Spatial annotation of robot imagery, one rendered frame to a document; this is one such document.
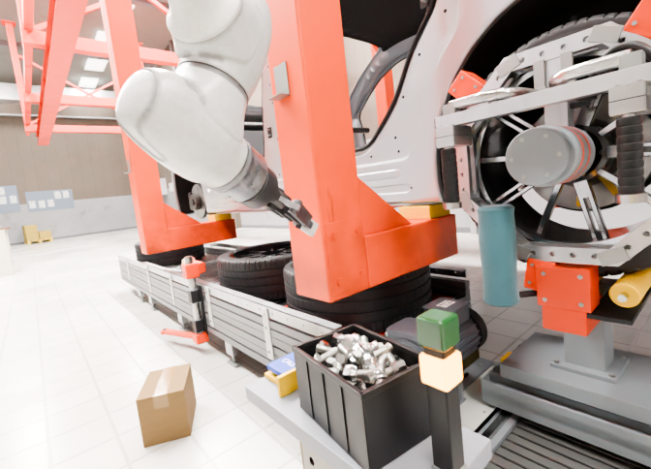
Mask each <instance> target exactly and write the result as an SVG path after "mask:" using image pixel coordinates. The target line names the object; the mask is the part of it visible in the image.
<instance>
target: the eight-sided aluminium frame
mask: <svg viewBox="0 0 651 469"><path fill-rule="evenodd" d="M624 27H625V26H624V25H619V24H617V23H615V22H613V21H609V22H606V23H603V24H601V25H594V27H592V28H589V29H586V30H583V31H580V32H577V33H575V34H572V35H570V36H567V37H564V38H561V39H558V40H555V41H552V42H550V43H547V44H544V45H541V46H538V47H533V48H530V49H527V50H525V51H522V52H519V53H514V54H513V55H511V56H508V57H505V58H504V59H503V60H502V61H501V63H500V64H499V66H498V67H496V68H495V69H496V70H495V72H494V73H493V74H492V76H491V77H490V79H489V80H488V82H487V83H486V84H485V86H484V87H483V89H482V90H481V92H482V91H486V90H491V89H496V88H502V87H511V86H512V85H513V83H514V82H515V81H516V79H517V78H518V77H519V75H521V74H524V73H527V72H531V71H534V69H533V63H534V62H537V61H540V60H543V59H544V61H548V60H551V59H554V58H557V57H560V54H561V53H564V52H567V51H570V50H572V51H573V58H576V57H578V56H582V55H585V54H588V53H592V52H595V51H598V50H602V49H605V48H608V47H609V48H611V47H614V46H615V45H618V44H620V43H624V42H628V41H641V42H644V43H646V44H647V45H649V46H651V40H650V39H648V38H645V37H643V36H640V35H638V34H634V33H630V32H626V31H623V29H624ZM484 122H485V120H483V121H479V122H475V123H470V124H466V125H470V126H471V131H472V145H469V146H463V147H457V148H455V149H456V158H457V159H456V161H457V172H458V185H459V189H458V190H459V197H460V202H462V208H463V210H464V212H465V211H466V212H467V213H468V214H469V215H470V216H471V217H472V218H473V219H474V220H475V221H476V222H477V223H478V213H477V209H478V208H479V207H480V206H483V205H488V204H487V203H486V202H485V201H484V200H483V199H482V198H481V197H480V188H479V174H478V160H477V146H476V133H477V131H478V130H479V129H480V127H481V126H482V124H483V123H484ZM516 242H517V259H518V260H525V261H527V260H528V259H529V258H530V259H535V260H539V261H545V262H556V263H569V264H583V265H595V266H620V265H622V264H623V263H625V262H626V261H629V260H630V259H631V258H632V257H633V256H634V255H636V254H637V253H638V252H640V251H641V250H643V249H644V248H645V247H647V246H648V245H650V244H651V218H649V219H648V220H647V221H645V222H644V223H643V224H641V225H640V226H639V227H637V228H636V229H635V230H633V231H632V232H631V233H629V234H628V235H626V236H625V237H624V238H622V239H621V240H620V241H618V242H617V243H616V244H588V243H562V242H536V241H529V240H527V239H526V238H525V237H524V236H523V235H522V234H521V233H520V232H518V231H516ZM535 254H536V255H535Z"/></svg>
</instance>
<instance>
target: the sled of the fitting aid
mask: <svg viewBox="0 0 651 469"><path fill-rule="evenodd" d="M524 341H525V340H524ZM524 341H523V342H524ZM523 342H521V343H520V344H519V345H518V346H517V347H516V348H515V349H517V348H518V347H519V346H520V345H521V344H522V343H523ZM515 349H514V350H515ZM514 350H513V351H514ZM513 351H511V352H507V353H506V354H505V355H504V356H503V357H502V358H501V361H500V362H499V363H498V364H497V365H496V366H495V367H494V368H492V369H491V370H490V371H489V372H488V373H487V374H486V375H485V376H484V377H482V378H481V379H480V384H481V398H482V401H483V402H485V403H488V404H490V405H493V406H495V407H498V408H500V409H503V410H506V411H508V412H511V413H513V414H516V415H518V416H520V417H522V418H525V419H528V420H530V421H533V422H537V423H539V424H542V425H544V426H547V427H549V428H552V429H555V430H557V431H560V432H562V433H565V434H567V435H570V436H572V437H574V438H577V439H579V440H582V441H584V442H587V443H589V444H592V445H594V446H597V447H599V448H602V449H605V450H607V451H610V452H612V453H616V454H619V455H621V456H624V457H626V458H628V459H631V460H633V461H636V462H638V463H641V464H643V465H646V466H648V467H651V425H649V424H646V423H643V422H638V421H634V420H631V419H628V418H625V417H622V416H619V415H616V414H613V413H610V412H608V411H605V410H602V409H599V408H595V407H592V406H589V405H586V404H583V403H580V402H577V401H574V400H571V399H568V398H566V397H563V396H560V395H556V394H553V393H550V392H547V391H542V390H539V389H536V388H533V387H530V386H527V385H524V384H520V383H517V382H515V381H512V380H509V379H506V378H503V377H501V373H500V363H501V362H502V361H503V360H504V359H506V358H507V357H508V356H509V355H510V354H511V353H512V352H513Z"/></svg>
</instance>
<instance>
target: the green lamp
mask: <svg viewBox="0 0 651 469"><path fill-rule="evenodd" d="M416 323H417V334H418V344H419V345H420V346H421V347H425V348H428V349H431V350H434V351H437V352H441V353H445V352H446V351H448V350H449V349H451V348H452V347H453V346H455V345H456V344H458V343H459V341H460V335H459V323H458V316H457V314H456V313H452V312H448V311H444V310H439V309H434V308H433V309H429V310H428V311H426V312H424V313H422V314H420V315H418V316H417V317H416Z"/></svg>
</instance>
